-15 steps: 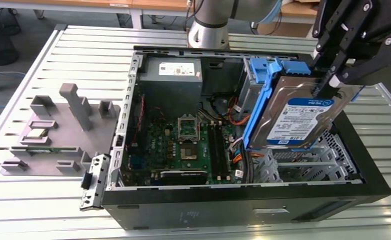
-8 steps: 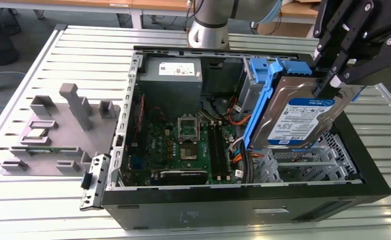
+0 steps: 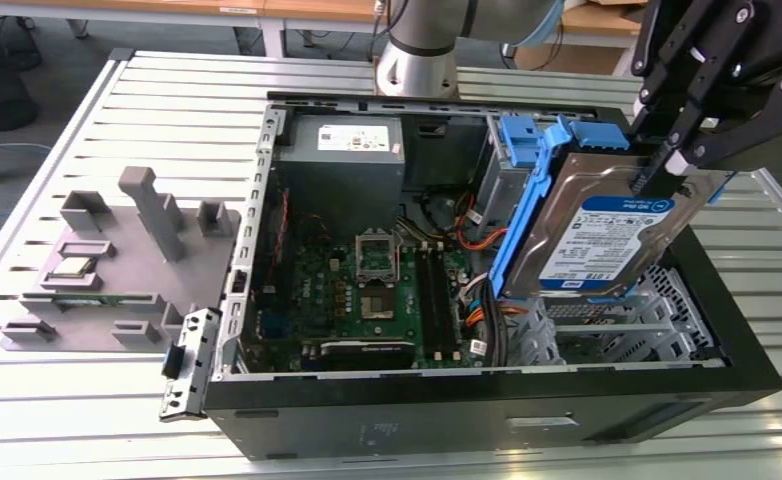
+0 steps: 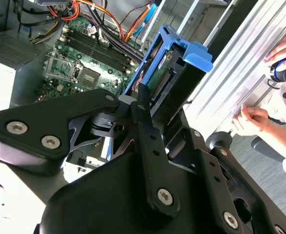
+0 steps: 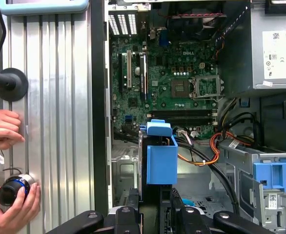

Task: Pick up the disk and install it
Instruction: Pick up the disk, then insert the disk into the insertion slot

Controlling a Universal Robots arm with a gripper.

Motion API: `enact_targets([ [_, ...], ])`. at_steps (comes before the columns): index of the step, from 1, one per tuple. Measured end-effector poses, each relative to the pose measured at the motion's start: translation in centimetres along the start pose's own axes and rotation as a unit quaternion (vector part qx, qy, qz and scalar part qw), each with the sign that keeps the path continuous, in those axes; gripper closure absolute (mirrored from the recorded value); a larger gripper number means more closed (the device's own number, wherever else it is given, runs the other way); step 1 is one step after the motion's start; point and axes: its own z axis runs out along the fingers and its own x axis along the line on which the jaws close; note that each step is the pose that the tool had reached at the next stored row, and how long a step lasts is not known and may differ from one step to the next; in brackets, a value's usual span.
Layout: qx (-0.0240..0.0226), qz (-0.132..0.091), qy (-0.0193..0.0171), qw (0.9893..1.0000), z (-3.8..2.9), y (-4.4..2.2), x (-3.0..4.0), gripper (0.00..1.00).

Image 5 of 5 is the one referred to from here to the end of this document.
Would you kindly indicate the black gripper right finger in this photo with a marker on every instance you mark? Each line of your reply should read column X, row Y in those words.
column 191, row 219

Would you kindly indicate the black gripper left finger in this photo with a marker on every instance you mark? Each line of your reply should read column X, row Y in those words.
column 127, row 219

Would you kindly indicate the hard disk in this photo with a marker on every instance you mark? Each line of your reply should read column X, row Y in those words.
column 161, row 163

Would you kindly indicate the person right hand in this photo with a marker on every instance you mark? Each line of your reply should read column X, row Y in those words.
column 8, row 221

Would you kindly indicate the person left hand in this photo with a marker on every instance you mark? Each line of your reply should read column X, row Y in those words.
column 4, row 129

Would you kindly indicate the blue drive latch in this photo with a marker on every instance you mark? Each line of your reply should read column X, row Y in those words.
column 274, row 173

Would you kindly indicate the locking lever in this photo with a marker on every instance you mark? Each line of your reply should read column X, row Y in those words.
column 206, row 99

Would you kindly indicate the black PC case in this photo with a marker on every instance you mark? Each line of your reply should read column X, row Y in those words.
column 99, row 97

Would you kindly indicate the CPU socket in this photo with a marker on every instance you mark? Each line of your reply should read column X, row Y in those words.
column 180, row 88

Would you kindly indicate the black graphics card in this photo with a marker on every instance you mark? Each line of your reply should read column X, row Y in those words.
column 143, row 78

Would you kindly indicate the metal socket cover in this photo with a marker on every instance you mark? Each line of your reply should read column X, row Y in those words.
column 206, row 77

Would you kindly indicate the black expansion slot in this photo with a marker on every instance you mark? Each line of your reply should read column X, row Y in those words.
column 120, row 73

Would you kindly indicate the white expansion slot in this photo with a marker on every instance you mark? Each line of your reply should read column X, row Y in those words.
column 128, row 70

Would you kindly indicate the green motherboard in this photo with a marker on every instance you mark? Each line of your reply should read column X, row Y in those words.
column 162, row 68

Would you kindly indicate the grey power supply unit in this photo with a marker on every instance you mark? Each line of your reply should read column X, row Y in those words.
column 255, row 48

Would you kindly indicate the pale blue teach pendant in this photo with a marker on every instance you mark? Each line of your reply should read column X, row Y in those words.
column 43, row 8

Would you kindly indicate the black round base mount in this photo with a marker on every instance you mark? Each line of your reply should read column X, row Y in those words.
column 13, row 85

